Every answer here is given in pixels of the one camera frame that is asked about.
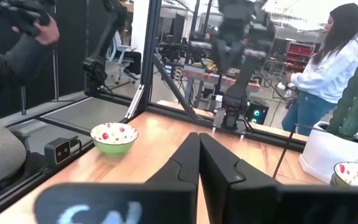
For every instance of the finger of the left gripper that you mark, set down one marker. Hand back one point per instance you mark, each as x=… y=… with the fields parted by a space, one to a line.
x=221 y=56
x=236 y=56

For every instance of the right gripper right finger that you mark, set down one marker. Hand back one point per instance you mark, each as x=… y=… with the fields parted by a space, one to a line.
x=228 y=177

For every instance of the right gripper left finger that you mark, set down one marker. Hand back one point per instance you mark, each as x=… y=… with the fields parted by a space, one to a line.
x=183 y=174

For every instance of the red floral green bowl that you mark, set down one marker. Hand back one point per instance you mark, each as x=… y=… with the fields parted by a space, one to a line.
x=357 y=174
x=114 y=138

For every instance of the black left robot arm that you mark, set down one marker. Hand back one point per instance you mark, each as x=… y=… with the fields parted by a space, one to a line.
x=239 y=90

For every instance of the wooden workbench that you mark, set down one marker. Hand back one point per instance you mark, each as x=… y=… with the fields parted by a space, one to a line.
x=204 y=76

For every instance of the red tool cabinet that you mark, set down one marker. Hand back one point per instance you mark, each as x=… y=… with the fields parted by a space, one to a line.
x=300 y=54

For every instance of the person's hand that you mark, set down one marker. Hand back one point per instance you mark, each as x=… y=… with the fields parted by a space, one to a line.
x=43 y=32
x=288 y=78

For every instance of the black computer green lights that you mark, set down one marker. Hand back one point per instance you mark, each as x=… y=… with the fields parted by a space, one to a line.
x=257 y=112

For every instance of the white office chair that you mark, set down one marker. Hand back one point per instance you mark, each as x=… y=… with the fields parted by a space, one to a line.
x=123 y=49

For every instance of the white plant pot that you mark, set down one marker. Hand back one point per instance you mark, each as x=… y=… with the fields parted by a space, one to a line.
x=325 y=152

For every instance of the green cactus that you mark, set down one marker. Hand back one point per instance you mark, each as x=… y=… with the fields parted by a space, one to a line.
x=356 y=99

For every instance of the small black camera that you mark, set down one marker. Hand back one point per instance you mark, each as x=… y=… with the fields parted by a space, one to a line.
x=57 y=151

